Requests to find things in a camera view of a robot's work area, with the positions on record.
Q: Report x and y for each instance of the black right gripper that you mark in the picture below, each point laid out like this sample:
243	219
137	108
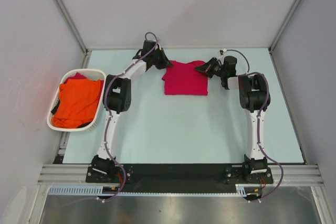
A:
208	67

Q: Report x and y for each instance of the orange t-shirt in basket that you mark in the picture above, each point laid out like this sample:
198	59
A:
79	100

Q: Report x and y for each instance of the dark red shirt in basket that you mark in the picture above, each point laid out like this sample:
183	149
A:
77	76

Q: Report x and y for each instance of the aluminium corner post right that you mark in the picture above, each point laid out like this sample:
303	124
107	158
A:
288	17

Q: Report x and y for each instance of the black garment in basket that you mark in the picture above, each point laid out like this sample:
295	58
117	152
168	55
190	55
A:
55	108

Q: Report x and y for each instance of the crimson red t-shirt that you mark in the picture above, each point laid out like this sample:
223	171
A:
182	79

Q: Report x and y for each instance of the white slotted cable duct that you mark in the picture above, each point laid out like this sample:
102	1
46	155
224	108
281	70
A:
73	190

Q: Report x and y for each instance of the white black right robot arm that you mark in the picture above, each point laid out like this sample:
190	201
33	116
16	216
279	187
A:
254	99

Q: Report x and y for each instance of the aluminium frame rail front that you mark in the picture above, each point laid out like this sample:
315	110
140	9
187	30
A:
75	174

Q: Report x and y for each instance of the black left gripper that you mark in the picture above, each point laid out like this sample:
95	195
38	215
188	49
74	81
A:
165	63

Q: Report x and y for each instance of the aluminium corner post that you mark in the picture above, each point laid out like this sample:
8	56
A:
288	17
71	25

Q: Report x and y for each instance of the aluminium corner post left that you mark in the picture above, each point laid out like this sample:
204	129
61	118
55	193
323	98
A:
71	25

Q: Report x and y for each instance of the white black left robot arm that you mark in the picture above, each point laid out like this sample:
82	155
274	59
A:
117	100

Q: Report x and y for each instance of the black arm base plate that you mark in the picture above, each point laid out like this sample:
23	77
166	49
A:
180	178

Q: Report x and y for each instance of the white plastic laundry basket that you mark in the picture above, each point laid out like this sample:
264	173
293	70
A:
91	74

